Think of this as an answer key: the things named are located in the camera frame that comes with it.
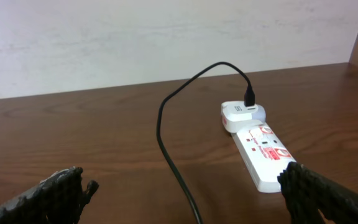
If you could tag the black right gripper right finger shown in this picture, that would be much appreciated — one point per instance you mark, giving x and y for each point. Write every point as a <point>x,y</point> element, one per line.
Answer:
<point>312,198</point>

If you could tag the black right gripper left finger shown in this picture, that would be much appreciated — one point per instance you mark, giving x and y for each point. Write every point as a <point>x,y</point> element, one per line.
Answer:
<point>59,198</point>

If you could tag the white USB charger adapter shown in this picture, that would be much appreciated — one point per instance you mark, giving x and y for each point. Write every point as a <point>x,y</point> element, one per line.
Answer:
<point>236,116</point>

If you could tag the white power strip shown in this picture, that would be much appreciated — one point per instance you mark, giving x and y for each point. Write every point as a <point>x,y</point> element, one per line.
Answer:
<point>264,156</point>

